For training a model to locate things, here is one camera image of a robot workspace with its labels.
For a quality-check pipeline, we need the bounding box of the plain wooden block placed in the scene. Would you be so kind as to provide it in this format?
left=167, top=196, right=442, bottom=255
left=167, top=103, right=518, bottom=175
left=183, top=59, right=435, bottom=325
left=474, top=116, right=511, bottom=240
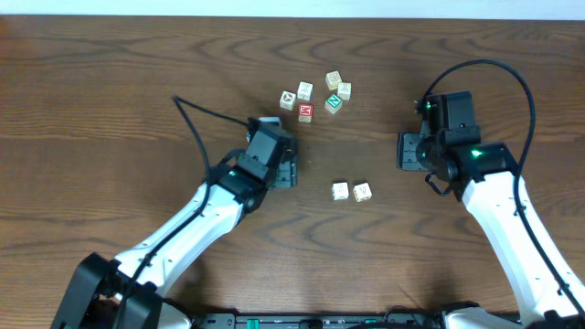
left=353, top=183, right=372, bottom=202

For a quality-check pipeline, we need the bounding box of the yellow-edged wooden block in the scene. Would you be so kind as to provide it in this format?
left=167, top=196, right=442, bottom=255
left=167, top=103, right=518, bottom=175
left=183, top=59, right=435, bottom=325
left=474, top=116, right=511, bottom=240
left=332, top=182, right=349, bottom=200

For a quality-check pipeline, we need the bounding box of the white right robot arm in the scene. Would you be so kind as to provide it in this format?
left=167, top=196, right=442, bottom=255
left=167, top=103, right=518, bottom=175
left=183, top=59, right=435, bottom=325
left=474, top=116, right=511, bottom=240
left=397, top=133, right=584, bottom=328

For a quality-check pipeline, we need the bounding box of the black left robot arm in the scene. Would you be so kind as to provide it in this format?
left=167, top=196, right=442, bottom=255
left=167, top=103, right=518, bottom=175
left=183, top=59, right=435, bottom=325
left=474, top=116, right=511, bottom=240
left=51, top=133, right=297, bottom=328

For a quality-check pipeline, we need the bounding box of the red M wooden block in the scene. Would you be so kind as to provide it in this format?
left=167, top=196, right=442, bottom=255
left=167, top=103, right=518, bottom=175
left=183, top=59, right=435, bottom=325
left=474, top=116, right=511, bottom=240
left=298, top=103, right=314, bottom=122

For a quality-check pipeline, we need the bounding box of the wooden block with round picture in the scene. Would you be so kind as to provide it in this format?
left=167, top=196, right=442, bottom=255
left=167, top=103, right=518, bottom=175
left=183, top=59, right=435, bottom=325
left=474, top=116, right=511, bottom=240
left=279, top=90, right=296, bottom=111

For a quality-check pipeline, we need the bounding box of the plain wooden block upper middle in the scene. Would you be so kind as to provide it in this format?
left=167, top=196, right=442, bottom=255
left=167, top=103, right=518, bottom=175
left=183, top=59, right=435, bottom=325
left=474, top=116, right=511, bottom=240
left=297, top=81, right=314, bottom=101

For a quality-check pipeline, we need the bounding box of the green N wooden block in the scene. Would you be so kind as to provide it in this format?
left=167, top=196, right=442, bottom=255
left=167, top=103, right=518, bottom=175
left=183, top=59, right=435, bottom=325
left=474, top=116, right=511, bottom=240
left=324, top=93, right=343, bottom=114

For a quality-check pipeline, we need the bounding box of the plain wooden block top right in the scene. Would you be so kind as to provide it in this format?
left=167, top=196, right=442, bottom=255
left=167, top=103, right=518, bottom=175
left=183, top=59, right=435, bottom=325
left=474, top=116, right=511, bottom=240
left=337, top=82, right=352, bottom=101

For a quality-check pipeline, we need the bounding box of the yellow-print wooden block top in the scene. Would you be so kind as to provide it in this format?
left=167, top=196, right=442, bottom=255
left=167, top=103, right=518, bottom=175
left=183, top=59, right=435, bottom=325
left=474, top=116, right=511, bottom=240
left=325, top=70, right=343, bottom=90

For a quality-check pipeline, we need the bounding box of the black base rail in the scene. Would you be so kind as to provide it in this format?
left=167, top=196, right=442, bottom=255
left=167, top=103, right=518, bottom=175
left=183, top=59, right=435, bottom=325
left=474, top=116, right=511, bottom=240
left=182, top=311, right=522, bottom=329

